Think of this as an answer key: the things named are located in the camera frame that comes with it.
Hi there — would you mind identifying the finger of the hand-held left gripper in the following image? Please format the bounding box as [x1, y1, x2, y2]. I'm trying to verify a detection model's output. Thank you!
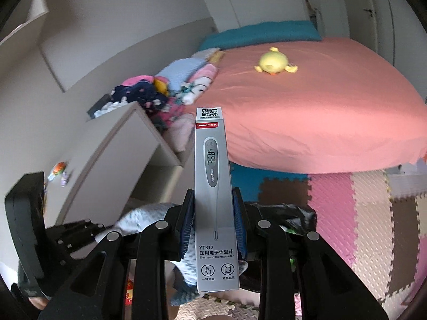
[53, 237, 101, 260]
[46, 219, 108, 241]

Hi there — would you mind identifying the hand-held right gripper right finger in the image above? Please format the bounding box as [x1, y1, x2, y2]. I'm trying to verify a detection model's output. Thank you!
[232, 187, 389, 320]

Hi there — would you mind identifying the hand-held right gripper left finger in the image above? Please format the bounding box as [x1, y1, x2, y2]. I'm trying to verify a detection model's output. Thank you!
[38, 188, 196, 320]

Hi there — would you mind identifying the grey thermometer box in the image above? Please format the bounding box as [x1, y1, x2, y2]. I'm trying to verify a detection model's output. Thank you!
[194, 107, 240, 293]

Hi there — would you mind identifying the black trash bag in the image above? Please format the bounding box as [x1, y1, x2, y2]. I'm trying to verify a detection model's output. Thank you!
[240, 202, 318, 294]

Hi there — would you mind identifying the grey blue knit cloth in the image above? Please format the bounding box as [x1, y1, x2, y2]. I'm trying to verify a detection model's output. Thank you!
[95, 203, 249, 307]

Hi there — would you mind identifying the small colourful toy sticker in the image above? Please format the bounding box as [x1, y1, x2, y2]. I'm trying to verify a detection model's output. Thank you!
[48, 161, 70, 187]

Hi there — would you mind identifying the beige wooden desk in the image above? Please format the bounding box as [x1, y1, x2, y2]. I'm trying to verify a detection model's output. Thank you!
[43, 102, 185, 239]

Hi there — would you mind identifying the pink floral blanket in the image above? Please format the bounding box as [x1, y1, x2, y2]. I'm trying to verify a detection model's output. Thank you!
[150, 97, 196, 151]

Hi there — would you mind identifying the white cloth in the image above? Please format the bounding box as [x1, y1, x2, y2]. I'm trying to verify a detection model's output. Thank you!
[94, 102, 128, 118]

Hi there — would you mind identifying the coloured foam puzzle mat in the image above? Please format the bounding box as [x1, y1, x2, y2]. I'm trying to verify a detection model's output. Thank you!
[173, 163, 427, 320]

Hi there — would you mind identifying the navy floral clothing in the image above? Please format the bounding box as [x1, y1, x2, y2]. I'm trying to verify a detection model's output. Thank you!
[110, 78, 171, 114]

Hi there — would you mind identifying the yellow red plush toy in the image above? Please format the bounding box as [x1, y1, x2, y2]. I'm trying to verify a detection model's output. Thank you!
[153, 76, 171, 96]

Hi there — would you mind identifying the pink white printed pillow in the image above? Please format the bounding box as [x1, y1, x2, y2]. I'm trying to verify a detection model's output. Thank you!
[180, 63, 221, 106]

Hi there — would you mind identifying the light blue knit blanket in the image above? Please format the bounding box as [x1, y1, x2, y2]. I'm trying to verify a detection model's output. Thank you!
[155, 57, 208, 88]

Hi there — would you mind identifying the yellow duck plush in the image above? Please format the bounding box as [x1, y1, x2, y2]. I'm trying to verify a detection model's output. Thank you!
[254, 47, 298, 76]

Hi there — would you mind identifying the teal blanket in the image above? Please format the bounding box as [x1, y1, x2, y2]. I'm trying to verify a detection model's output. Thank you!
[198, 20, 323, 53]

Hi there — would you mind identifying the white wardrobe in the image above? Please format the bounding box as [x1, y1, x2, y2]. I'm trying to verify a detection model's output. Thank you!
[297, 0, 427, 69]

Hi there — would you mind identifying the white wall shelf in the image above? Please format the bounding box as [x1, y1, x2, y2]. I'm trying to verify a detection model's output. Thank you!
[0, 0, 49, 46]

